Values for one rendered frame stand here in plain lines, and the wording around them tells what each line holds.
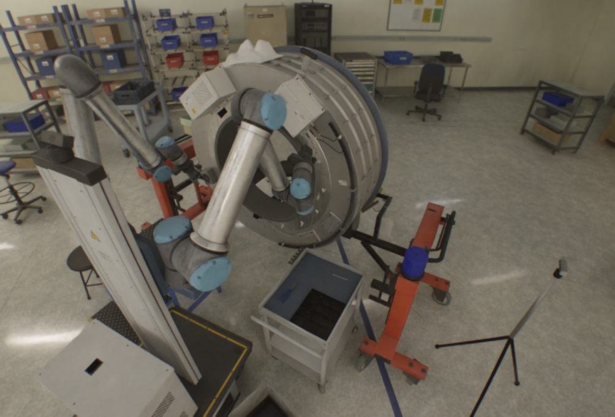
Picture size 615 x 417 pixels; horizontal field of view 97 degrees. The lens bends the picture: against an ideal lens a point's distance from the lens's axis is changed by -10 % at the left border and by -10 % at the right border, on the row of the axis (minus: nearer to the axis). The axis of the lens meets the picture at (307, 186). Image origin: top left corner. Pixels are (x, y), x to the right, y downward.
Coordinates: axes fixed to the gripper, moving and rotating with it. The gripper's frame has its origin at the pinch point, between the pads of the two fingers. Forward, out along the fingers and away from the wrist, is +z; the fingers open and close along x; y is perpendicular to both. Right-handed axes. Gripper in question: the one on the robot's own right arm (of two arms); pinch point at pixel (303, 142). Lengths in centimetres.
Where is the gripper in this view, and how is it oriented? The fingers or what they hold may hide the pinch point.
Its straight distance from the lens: 164.6
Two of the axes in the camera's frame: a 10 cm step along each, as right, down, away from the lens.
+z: 0.9, -6.7, 7.3
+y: 7.4, 5.4, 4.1
